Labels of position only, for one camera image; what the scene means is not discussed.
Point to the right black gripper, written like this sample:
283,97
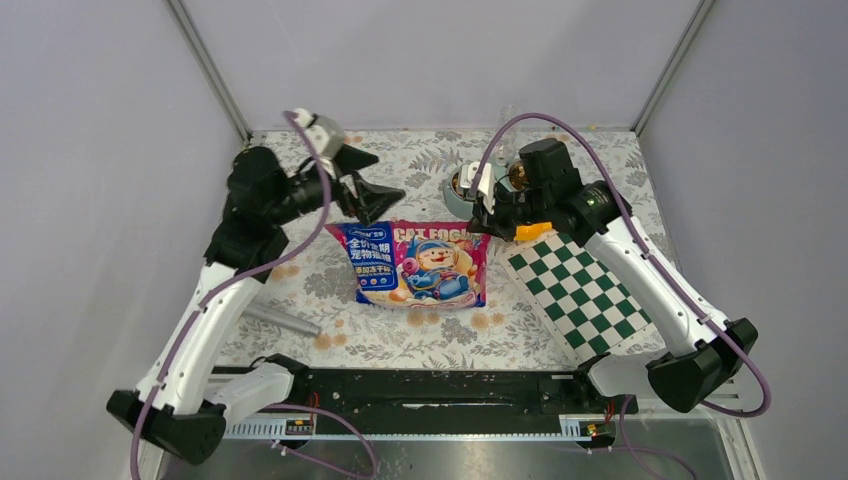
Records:
479,225

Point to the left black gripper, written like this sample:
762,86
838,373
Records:
372,200

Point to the orange plastic scoop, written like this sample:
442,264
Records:
531,232

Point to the pink pet food bag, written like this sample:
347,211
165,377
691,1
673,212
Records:
416,265

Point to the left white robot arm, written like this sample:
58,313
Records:
172,407

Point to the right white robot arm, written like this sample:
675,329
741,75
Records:
704,348

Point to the green double pet bowl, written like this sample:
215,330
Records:
510,176

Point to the floral table mat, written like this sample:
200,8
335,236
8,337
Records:
506,333

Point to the clear plastic bottle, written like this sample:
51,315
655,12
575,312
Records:
506,149

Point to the green white checkerboard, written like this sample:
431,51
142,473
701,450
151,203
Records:
584,306

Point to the grey metal cylinder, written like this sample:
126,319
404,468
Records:
282,319

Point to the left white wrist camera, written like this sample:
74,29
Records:
325,136

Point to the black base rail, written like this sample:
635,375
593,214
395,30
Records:
427,404

